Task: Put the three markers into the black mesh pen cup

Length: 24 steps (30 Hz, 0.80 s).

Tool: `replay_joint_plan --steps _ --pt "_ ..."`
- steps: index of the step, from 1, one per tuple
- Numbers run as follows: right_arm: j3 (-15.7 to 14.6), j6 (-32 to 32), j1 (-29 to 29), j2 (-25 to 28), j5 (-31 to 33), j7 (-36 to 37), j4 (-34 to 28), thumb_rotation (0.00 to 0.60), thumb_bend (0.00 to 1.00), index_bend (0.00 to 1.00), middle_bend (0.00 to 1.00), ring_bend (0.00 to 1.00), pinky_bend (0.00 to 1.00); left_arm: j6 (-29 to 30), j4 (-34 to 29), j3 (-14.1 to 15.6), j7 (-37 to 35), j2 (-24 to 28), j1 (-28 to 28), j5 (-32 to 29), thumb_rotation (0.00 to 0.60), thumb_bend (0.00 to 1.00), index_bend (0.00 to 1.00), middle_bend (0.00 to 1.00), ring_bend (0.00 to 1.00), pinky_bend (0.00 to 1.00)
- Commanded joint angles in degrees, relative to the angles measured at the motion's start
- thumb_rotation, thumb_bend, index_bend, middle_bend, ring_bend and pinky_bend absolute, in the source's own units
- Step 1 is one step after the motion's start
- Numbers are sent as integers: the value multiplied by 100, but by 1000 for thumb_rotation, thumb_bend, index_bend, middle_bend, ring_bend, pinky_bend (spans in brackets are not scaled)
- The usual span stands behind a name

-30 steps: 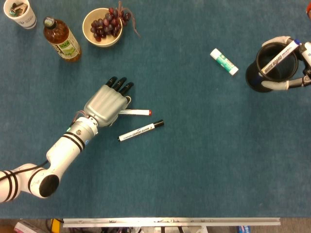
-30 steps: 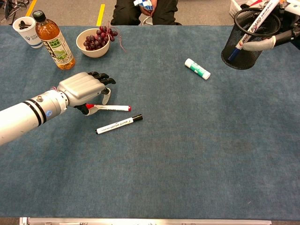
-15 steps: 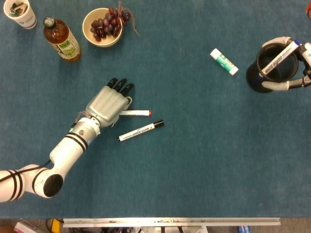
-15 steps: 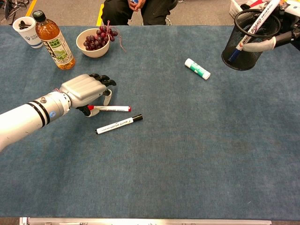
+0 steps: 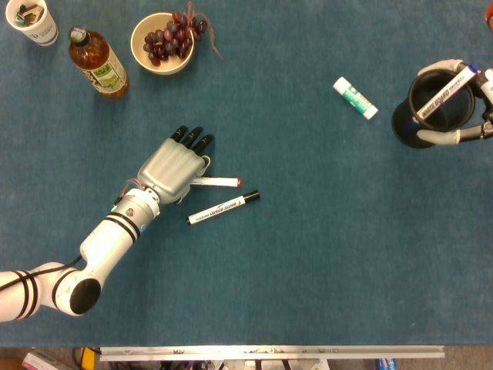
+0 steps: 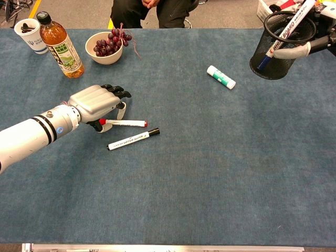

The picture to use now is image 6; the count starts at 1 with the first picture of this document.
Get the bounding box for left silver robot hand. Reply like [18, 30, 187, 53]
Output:
[67, 83, 132, 134]

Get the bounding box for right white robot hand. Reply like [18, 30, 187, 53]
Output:
[272, 0, 336, 60]

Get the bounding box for black mesh pen holder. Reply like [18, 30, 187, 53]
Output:
[249, 10, 318, 80]

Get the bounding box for blue cap whiteboard marker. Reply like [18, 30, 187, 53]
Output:
[257, 0, 316, 70]

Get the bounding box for red cap whiteboard marker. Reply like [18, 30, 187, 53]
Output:
[99, 118, 148, 128]

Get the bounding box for black cap whiteboard marker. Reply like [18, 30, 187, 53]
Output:
[106, 128, 161, 151]

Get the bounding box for cream bowl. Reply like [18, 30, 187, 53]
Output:
[85, 31, 124, 65]

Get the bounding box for red paper sheet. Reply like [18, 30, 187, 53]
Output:
[277, 0, 301, 11]

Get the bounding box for white plastic basket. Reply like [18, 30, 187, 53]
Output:
[256, 0, 284, 23]

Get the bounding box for dark red grape bunch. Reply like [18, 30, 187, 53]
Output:
[93, 23, 142, 59]

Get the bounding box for amber tea bottle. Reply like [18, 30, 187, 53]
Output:
[36, 10, 85, 79]

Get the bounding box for white green glue stick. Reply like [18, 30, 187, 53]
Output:
[206, 65, 237, 90]

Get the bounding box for white paper cup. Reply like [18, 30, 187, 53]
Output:
[14, 18, 49, 55]

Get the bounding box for seated person black trousers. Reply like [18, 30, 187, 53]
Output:
[110, 0, 200, 29]

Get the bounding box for dark clips in cup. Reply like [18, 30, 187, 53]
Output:
[20, 23, 37, 34]

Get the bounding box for blue felt table cover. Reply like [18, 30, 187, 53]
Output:
[0, 28, 336, 246]

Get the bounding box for tangle of black cables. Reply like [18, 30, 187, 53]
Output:
[0, 0, 34, 27]

